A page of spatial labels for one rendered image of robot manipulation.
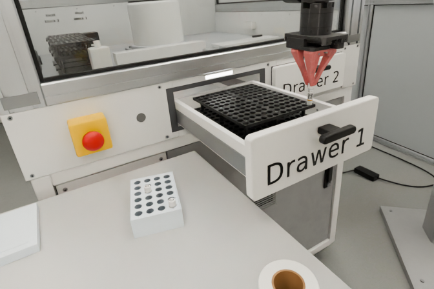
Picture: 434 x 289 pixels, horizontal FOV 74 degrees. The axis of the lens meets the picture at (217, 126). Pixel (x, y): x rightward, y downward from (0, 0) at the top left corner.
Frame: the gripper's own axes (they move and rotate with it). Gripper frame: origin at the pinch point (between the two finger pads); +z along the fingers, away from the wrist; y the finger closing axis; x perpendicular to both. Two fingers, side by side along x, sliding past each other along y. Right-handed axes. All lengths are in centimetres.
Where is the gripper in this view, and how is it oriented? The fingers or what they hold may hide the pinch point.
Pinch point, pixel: (310, 80)
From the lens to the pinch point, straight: 61.7
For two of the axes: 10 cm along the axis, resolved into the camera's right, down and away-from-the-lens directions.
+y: 4.9, 3.3, -8.0
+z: 0.5, 9.1, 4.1
